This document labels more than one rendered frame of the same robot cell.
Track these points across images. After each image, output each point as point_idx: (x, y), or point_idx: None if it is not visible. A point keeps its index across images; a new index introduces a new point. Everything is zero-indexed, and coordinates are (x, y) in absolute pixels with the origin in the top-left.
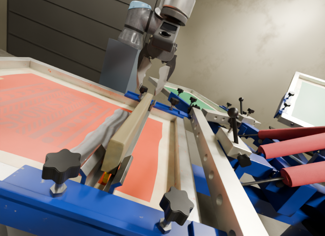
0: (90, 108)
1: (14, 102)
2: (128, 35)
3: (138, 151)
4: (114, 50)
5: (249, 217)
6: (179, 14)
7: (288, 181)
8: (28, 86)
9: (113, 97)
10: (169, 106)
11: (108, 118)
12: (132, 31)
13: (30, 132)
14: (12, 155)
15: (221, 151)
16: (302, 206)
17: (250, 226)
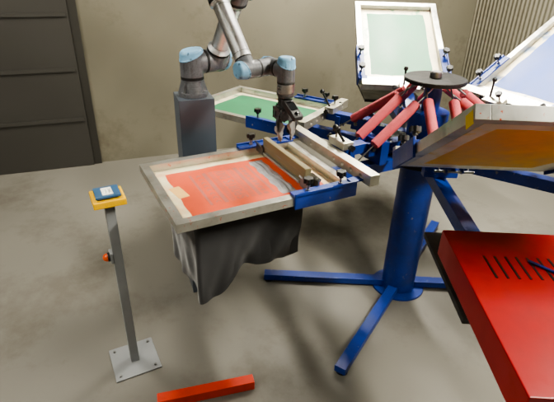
0: (241, 172)
1: (219, 190)
2: (196, 88)
3: None
4: (189, 110)
5: (362, 166)
6: (292, 95)
7: (375, 146)
8: (195, 182)
9: (232, 156)
10: (275, 137)
11: (260, 170)
12: (197, 82)
13: (255, 193)
14: None
15: (339, 150)
16: None
17: (363, 168)
